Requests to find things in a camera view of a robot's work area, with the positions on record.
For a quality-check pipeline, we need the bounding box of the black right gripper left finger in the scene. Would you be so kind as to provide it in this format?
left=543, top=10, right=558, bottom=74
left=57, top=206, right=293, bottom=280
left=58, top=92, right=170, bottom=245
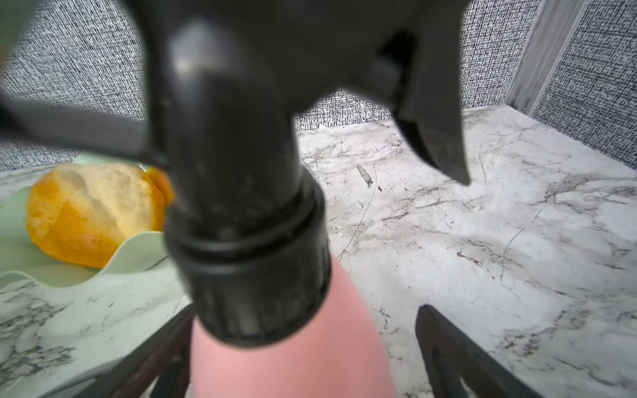
left=77, top=305, right=194, bottom=398

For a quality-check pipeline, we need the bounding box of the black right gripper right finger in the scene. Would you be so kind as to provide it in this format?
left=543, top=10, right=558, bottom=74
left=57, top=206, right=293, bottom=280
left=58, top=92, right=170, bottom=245
left=415, top=304, right=541, bottom=398

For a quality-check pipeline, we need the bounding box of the yellow mango slice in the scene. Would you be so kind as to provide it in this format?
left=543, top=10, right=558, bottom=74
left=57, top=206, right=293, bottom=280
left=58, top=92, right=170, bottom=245
left=146, top=167, right=174, bottom=207

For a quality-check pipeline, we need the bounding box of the green scalloped plate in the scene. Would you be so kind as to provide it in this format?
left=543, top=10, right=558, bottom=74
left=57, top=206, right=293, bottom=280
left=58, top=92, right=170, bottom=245
left=1, top=154, right=174, bottom=288

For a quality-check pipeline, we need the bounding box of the opaque pink spray bottle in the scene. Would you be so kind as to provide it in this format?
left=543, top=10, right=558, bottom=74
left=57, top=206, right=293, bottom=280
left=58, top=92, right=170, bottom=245
left=190, top=260, right=396, bottom=397

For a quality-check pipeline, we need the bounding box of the orange bread roll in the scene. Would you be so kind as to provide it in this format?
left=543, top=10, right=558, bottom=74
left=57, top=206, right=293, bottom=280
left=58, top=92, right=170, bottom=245
left=25, top=163, right=167, bottom=269

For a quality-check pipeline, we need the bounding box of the black spray nozzle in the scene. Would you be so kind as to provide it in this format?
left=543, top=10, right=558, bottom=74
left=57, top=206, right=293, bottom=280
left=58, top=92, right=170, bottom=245
left=1, top=1, right=470, bottom=348

